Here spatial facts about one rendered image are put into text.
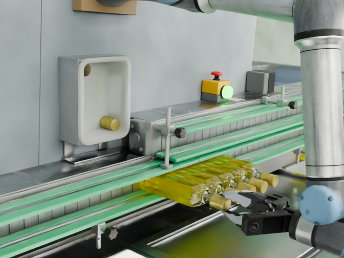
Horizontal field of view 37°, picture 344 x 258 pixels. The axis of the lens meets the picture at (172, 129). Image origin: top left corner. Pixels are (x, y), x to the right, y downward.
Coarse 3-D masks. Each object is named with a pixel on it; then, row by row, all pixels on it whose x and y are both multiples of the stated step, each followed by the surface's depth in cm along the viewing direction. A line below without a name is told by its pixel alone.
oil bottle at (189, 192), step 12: (144, 180) 143; (156, 180) 140; (168, 180) 137; (180, 180) 136; (192, 180) 136; (156, 192) 140; (168, 192) 137; (180, 192) 134; (192, 192) 132; (204, 192) 132; (192, 204) 132
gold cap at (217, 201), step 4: (212, 196) 130; (216, 196) 129; (220, 196) 129; (212, 200) 129; (216, 200) 129; (220, 200) 128; (224, 200) 127; (228, 200) 128; (212, 204) 129; (216, 204) 128; (220, 204) 128; (224, 204) 127; (228, 204) 129; (220, 208) 128; (224, 208) 128; (228, 208) 129
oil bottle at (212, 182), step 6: (180, 168) 145; (186, 168) 145; (180, 174) 141; (186, 174) 140; (192, 174) 140; (198, 174) 140; (204, 174) 141; (198, 180) 137; (204, 180) 136; (210, 180) 136; (216, 180) 137; (210, 186) 135; (216, 186) 136; (210, 192) 136
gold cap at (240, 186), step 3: (240, 183) 138; (243, 183) 138; (237, 186) 138; (240, 186) 138; (243, 186) 137; (246, 186) 137; (249, 186) 136; (252, 186) 136; (237, 189) 138; (240, 189) 137; (243, 189) 137; (246, 189) 136; (249, 189) 136; (252, 189) 136; (255, 189) 138; (255, 192) 138
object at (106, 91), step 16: (80, 64) 127; (96, 64) 139; (112, 64) 142; (128, 64) 139; (80, 80) 127; (96, 80) 140; (112, 80) 143; (128, 80) 140; (80, 96) 128; (96, 96) 141; (112, 96) 144; (128, 96) 141; (80, 112) 129; (96, 112) 142; (112, 112) 145; (128, 112) 142; (80, 128) 130; (96, 128) 143; (128, 128) 143
